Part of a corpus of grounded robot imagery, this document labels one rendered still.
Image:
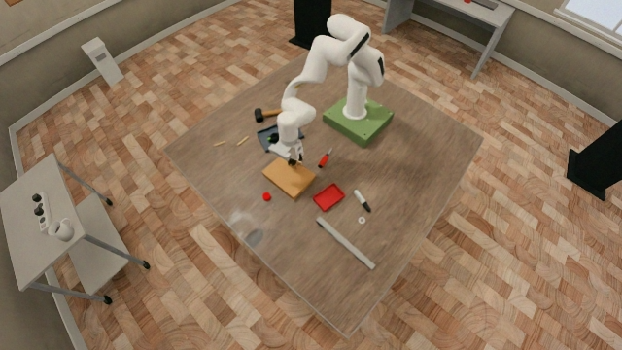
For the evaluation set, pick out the grey flat bar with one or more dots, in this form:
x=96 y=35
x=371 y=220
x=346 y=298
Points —
x=362 y=258

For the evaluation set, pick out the black rubber mallet with wooden handle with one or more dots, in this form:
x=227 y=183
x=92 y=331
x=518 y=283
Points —
x=259 y=114

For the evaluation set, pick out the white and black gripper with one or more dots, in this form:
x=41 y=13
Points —
x=296 y=152

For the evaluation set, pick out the tan wooden bench board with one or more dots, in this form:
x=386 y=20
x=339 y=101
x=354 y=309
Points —
x=292 y=182

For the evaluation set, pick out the white marker with black cap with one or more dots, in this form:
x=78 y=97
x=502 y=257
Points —
x=361 y=199

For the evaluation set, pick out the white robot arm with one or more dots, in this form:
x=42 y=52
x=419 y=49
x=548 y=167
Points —
x=325 y=51

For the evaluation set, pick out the red shallow tray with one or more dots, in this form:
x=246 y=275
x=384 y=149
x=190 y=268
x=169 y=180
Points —
x=328 y=197

